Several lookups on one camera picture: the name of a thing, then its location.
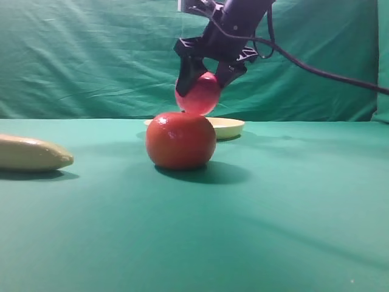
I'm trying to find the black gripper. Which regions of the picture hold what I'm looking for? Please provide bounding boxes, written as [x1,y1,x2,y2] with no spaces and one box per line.
[174,1,275,97]

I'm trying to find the black cable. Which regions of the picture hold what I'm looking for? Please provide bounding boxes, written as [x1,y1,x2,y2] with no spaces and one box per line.
[209,0,389,95]

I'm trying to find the yellow plate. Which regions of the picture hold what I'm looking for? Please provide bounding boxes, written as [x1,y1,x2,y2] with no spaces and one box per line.
[145,114,245,141]

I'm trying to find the green table cloth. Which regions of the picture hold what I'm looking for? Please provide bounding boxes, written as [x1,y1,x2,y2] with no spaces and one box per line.
[1,119,388,291]

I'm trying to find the red apple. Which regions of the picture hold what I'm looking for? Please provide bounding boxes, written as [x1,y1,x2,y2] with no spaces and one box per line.
[174,72,221,116]

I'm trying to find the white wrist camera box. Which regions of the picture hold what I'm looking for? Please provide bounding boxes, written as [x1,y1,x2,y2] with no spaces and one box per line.
[177,0,227,16]

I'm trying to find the yellow banana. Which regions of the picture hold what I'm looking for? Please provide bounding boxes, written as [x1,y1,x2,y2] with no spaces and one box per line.
[1,134,74,172]

